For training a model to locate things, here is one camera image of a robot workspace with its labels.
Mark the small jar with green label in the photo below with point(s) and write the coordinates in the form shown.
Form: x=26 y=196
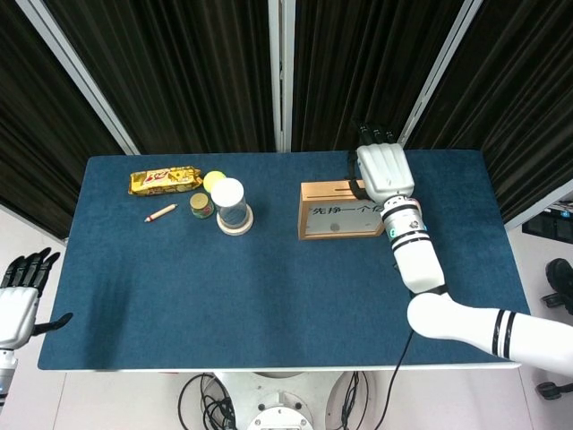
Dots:
x=200 y=206

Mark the round white coaster base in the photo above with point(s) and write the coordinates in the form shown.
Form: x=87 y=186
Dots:
x=235 y=230

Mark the blue table cloth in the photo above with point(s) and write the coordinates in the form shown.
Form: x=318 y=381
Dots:
x=224 y=291

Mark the black equipment box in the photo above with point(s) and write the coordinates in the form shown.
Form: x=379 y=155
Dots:
x=550 y=224

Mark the black office chair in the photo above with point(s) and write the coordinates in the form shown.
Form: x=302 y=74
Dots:
x=559 y=273

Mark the yellow-green tennis ball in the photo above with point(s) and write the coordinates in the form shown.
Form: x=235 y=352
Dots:
x=211 y=179

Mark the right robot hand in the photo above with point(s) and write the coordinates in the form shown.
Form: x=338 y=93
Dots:
x=385 y=170

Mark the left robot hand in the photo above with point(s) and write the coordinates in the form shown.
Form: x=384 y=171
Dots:
x=13 y=309

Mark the wooden frame money box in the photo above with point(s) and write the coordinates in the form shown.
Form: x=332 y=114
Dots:
x=322 y=190

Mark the white partition post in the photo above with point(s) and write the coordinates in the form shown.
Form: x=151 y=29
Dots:
x=537 y=207
x=281 y=67
x=442 y=67
x=74 y=67

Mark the clear cylinder with white lid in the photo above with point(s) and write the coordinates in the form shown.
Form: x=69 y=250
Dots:
x=227 y=192

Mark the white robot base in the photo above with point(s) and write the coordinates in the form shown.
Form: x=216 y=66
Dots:
x=277 y=403

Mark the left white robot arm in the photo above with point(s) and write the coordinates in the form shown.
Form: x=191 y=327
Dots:
x=5 y=372

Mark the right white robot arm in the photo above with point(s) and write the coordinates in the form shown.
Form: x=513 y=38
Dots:
x=416 y=260

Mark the yellow biscuit packet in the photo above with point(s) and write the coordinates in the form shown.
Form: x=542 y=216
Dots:
x=163 y=181

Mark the black pleated curtain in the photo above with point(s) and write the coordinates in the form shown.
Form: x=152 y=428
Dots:
x=36 y=134
x=528 y=89
x=358 y=54
x=179 y=67

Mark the white red-tipped pen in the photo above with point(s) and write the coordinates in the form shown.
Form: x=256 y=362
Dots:
x=161 y=213

